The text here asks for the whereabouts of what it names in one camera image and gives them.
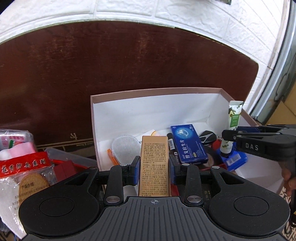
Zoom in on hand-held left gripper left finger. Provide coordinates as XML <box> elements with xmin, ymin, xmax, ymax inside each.
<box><xmin>66</xmin><ymin>156</ymin><xmax>141</xmax><ymax>206</ymax></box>

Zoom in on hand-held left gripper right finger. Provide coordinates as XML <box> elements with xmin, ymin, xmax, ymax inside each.
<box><xmin>169</xmin><ymin>155</ymin><xmax>242</xmax><ymax>206</ymax></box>

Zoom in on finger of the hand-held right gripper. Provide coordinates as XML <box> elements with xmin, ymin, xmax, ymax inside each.
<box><xmin>236</xmin><ymin>124</ymin><xmax>287</xmax><ymax>135</ymax></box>
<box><xmin>222</xmin><ymin>129</ymin><xmax>285</xmax><ymax>161</ymax></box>

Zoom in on gold cardboard box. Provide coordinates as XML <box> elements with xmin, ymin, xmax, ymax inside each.
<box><xmin>138</xmin><ymin>136</ymin><xmax>171</xmax><ymax>197</ymax></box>

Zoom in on white green-print tube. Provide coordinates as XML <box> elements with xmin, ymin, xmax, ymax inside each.
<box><xmin>220</xmin><ymin>101</ymin><xmax>244</xmax><ymax>154</ymax></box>

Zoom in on pink-brown cardboard storage box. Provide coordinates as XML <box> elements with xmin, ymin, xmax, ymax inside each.
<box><xmin>90</xmin><ymin>88</ymin><xmax>285</xmax><ymax>197</ymax></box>

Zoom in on person's right hand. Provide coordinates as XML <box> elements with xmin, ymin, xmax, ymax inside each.
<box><xmin>279</xmin><ymin>160</ymin><xmax>296</xmax><ymax>197</ymax></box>

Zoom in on small blue box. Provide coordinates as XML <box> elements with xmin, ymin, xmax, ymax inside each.
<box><xmin>219</xmin><ymin>148</ymin><xmax>248</xmax><ymax>172</ymax></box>

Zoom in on small orange item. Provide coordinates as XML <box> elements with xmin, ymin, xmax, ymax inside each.
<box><xmin>107</xmin><ymin>149</ymin><xmax>119</xmax><ymax>166</ymax></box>

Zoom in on white round cotton pad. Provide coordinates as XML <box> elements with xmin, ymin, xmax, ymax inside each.
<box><xmin>111</xmin><ymin>135</ymin><xmax>142</xmax><ymax>165</ymax></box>

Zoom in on brown cardboard carton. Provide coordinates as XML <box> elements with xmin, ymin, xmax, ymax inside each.
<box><xmin>266</xmin><ymin>100</ymin><xmax>296</xmax><ymax>126</ymax></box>

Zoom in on black marker pen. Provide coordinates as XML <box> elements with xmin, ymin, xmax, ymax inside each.
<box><xmin>167</xmin><ymin>133</ymin><xmax>178</xmax><ymax>158</ymax></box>

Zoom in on blue medicine box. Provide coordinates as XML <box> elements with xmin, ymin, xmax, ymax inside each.
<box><xmin>170</xmin><ymin>124</ymin><xmax>208</xmax><ymax>164</ymax></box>

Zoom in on small red box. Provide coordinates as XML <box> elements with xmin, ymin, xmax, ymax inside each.
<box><xmin>53</xmin><ymin>160</ymin><xmax>78</xmax><ymax>182</ymax></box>

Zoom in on clear cookie packet red label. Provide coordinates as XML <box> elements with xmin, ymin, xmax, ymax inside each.
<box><xmin>0</xmin><ymin>151</ymin><xmax>57</xmax><ymax>204</ymax></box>

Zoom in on dark brown wooden board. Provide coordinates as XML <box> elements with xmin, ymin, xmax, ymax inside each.
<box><xmin>0</xmin><ymin>20</ymin><xmax>259</xmax><ymax>160</ymax></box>

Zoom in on pink wrapped packet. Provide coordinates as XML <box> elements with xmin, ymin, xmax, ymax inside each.
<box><xmin>0</xmin><ymin>128</ymin><xmax>37</xmax><ymax>160</ymax></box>

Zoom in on grey metal window frame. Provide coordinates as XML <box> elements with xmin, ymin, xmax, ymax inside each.
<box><xmin>250</xmin><ymin>0</ymin><xmax>296</xmax><ymax>123</ymax></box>

